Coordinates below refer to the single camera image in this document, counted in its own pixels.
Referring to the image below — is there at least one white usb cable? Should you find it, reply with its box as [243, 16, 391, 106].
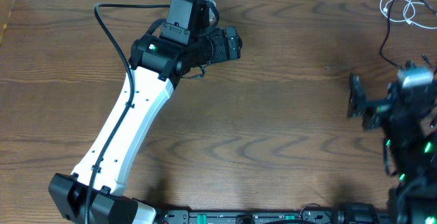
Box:
[379, 0, 437, 30]

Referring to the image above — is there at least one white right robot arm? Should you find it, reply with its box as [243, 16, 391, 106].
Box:
[347, 74, 436, 223]

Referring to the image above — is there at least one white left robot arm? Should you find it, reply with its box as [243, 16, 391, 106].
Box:
[48, 0, 242, 223]

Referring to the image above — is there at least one cardboard box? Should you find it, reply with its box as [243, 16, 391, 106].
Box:
[0, 0, 15, 41]

